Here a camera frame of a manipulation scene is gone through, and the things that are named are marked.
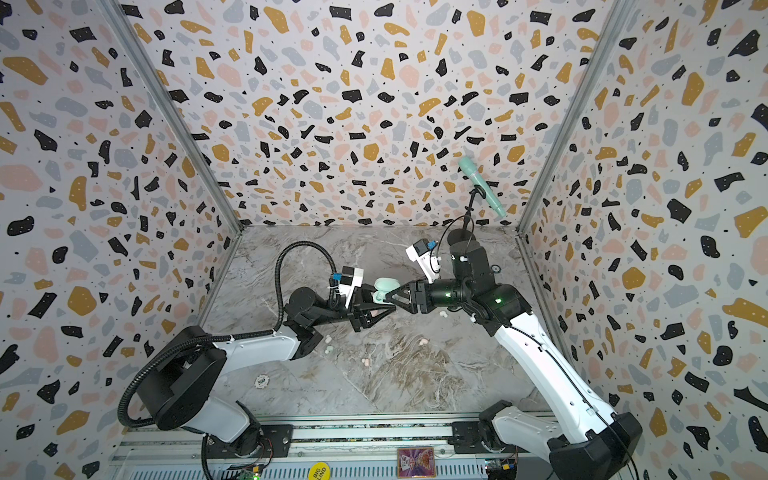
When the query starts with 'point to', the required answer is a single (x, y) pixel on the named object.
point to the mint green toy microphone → (469, 168)
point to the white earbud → (443, 313)
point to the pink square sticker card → (416, 462)
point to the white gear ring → (261, 381)
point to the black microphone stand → (466, 233)
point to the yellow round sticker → (319, 471)
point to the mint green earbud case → (382, 287)
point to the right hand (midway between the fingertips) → (394, 292)
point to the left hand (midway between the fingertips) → (397, 303)
